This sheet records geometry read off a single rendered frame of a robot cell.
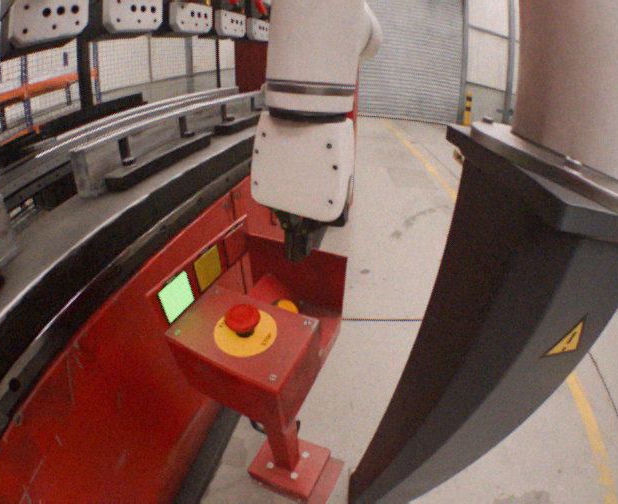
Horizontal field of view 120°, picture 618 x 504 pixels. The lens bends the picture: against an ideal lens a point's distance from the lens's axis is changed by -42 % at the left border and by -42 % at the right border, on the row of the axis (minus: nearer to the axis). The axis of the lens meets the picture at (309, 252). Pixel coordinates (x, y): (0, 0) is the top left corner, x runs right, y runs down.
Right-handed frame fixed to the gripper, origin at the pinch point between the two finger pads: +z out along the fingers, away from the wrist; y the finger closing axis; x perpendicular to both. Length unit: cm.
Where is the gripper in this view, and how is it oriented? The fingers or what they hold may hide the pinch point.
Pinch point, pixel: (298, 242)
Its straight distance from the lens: 36.1
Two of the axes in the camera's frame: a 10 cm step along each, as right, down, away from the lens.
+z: -0.8, 8.1, 5.8
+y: 9.1, 3.0, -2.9
